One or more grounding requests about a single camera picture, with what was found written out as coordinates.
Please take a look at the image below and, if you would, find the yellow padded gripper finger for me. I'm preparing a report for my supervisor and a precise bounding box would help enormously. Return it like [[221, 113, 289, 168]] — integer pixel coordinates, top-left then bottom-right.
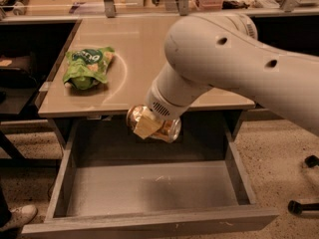
[[133, 107, 163, 139]]

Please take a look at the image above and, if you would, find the crushed orange gold can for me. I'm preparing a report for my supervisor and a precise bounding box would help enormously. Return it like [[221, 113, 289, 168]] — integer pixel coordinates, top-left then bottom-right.
[[126, 105, 181, 143]]

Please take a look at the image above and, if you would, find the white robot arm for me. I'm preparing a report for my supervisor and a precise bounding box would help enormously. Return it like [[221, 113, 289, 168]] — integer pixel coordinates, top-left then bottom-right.
[[134, 13, 319, 138]]

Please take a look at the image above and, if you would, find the grey cabinet with counter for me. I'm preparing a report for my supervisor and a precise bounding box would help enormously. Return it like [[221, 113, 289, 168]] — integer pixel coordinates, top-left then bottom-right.
[[34, 15, 259, 151]]

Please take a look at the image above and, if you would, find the open grey drawer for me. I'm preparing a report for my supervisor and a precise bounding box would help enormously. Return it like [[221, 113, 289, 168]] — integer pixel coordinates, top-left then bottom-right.
[[22, 120, 278, 239]]

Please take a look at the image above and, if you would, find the green chip bag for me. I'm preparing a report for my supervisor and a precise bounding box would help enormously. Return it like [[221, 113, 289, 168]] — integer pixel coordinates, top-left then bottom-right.
[[63, 47, 115, 91]]

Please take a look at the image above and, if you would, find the white sneaker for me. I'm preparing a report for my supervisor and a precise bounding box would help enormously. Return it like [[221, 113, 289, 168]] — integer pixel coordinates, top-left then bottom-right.
[[0, 205, 38, 232]]

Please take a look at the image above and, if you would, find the black chair caster upper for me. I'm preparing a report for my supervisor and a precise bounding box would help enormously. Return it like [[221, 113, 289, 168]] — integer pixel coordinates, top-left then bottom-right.
[[305, 155, 319, 168]]

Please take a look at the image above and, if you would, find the black chair caster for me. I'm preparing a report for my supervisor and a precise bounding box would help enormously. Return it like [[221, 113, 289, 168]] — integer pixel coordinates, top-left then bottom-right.
[[287, 200, 319, 215], [305, 155, 319, 168]]

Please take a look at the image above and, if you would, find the black chair caster lower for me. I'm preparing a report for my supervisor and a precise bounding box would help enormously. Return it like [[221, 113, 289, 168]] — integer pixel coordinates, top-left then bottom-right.
[[287, 200, 319, 215]]

